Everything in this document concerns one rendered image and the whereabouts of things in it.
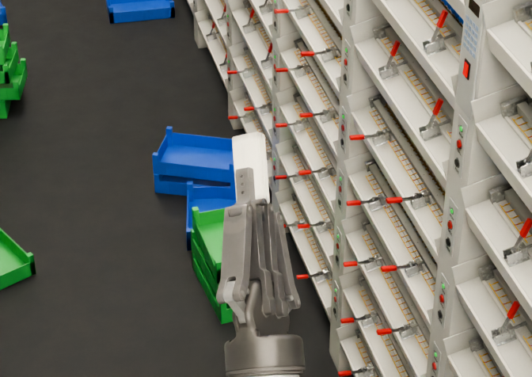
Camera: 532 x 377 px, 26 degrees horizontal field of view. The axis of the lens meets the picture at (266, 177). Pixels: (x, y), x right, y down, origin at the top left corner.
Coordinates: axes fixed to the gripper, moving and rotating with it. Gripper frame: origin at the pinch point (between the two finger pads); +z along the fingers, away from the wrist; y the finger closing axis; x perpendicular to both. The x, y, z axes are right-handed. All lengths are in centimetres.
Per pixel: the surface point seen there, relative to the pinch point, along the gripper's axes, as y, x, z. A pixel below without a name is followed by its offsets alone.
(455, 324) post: -135, 25, -6
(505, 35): -90, -4, 38
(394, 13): -127, 28, 61
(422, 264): -155, 38, 10
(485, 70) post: -97, 2, 35
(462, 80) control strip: -103, 8, 36
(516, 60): -85, -6, 32
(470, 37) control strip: -96, 4, 41
